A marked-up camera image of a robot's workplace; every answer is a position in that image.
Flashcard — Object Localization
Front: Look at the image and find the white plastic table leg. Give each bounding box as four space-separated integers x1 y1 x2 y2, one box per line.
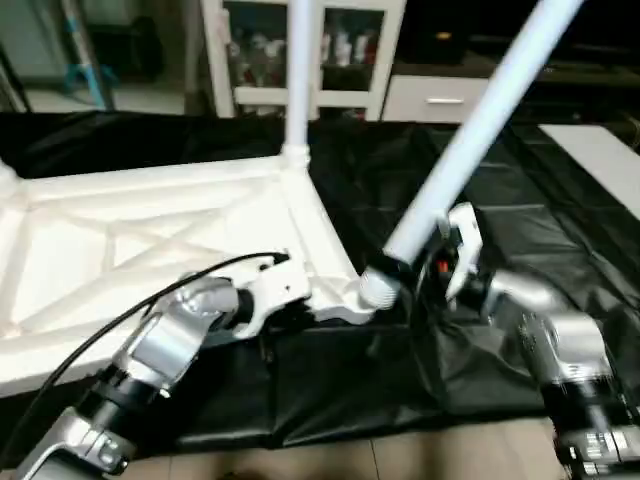
282 0 324 169
0 160 22 197
359 0 587 310

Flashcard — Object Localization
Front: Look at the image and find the white plastic table top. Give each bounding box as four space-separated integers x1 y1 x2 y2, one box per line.
0 150 381 388

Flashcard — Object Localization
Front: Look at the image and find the black work mat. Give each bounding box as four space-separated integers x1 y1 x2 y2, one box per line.
0 108 640 453

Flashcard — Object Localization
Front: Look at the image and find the white drawer unit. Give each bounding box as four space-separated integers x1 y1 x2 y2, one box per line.
382 74 493 124

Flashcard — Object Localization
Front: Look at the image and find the white flat board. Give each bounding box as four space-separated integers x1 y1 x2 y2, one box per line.
539 123 640 217

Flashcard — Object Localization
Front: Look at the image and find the large black box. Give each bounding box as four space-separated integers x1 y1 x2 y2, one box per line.
397 0 473 67

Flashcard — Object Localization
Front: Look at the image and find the dark low sideboard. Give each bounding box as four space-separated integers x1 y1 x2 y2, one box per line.
470 35 640 126

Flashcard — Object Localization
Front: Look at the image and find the white glass-door cabinet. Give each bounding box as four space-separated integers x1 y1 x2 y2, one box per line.
199 0 410 122

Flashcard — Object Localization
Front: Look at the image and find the blue floor stand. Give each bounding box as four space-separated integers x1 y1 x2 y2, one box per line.
61 0 112 102

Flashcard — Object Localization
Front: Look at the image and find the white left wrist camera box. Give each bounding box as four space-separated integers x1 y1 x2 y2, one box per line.
231 261 310 337

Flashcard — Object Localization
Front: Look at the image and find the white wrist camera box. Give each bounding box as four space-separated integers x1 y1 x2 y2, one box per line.
231 261 310 337
439 202 487 302

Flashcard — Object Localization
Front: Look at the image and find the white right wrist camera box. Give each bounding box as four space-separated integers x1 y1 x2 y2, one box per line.
439 202 487 302

